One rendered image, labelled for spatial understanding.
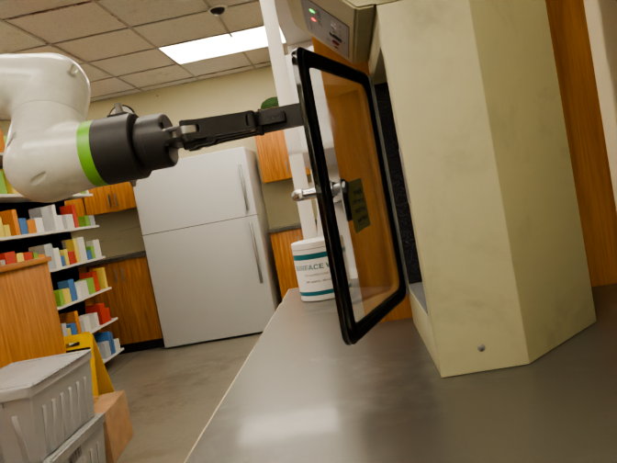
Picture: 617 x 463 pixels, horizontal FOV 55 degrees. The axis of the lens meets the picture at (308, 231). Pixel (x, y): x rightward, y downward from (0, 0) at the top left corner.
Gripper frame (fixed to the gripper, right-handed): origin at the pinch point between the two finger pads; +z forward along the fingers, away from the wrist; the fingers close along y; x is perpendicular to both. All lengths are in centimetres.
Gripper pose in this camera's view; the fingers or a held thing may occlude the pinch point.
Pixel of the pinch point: (286, 117)
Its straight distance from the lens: 82.8
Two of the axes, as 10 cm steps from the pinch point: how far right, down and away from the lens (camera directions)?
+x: 1.8, 9.8, 0.5
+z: 9.8, -1.7, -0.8
